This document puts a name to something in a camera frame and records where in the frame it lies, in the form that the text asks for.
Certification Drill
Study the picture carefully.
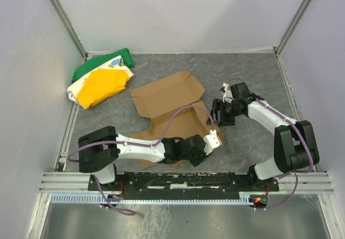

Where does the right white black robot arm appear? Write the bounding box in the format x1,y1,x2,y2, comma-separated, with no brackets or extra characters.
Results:
207,81,320,184

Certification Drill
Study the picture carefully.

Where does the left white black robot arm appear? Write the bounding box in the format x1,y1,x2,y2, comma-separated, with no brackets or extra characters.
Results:
78,126,222,184

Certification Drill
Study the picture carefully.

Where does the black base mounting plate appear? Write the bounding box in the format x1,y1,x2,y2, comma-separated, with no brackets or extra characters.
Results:
101,172,279,200

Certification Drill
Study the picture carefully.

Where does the yellow cloth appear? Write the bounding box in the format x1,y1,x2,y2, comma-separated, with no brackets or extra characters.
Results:
77,69,130,109

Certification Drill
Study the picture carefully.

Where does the white patterned cloth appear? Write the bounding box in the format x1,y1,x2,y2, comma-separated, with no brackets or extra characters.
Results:
67,56,134,106

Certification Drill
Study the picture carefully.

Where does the green cloth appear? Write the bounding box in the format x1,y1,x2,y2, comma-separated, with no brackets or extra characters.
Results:
71,48,136,83

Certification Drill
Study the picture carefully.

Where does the metal front shelf sheet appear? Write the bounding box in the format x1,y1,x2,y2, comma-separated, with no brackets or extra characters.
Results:
42,197,330,238

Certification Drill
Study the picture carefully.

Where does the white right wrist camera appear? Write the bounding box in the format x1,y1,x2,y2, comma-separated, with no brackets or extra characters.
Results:
220,82,233,103

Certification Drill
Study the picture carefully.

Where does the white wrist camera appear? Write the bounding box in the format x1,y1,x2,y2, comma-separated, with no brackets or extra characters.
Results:
203,130,222,156
220,82,233,103

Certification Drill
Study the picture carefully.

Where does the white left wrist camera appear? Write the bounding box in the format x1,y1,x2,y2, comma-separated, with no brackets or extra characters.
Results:
203,130,222,156

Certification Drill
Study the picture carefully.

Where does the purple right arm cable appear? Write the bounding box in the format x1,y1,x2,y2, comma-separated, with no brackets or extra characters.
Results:
225,78,315,212

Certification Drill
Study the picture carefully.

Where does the light blue cable duct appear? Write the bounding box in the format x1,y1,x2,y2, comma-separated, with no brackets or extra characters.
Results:
50,193,253,206

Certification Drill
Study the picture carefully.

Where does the aluminium front rail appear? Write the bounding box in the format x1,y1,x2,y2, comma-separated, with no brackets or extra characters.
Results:
40,172,334,194

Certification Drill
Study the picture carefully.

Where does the right aluminium corner post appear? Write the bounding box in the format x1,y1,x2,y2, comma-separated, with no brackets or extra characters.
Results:
274,0,323,55

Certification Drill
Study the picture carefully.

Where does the aluminium corner post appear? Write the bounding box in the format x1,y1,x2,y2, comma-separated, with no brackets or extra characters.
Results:
274,0,323,55
49,0,88,59

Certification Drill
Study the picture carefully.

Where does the left aluminium corner post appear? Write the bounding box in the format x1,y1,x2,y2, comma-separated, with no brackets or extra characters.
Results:
49,0,88,59

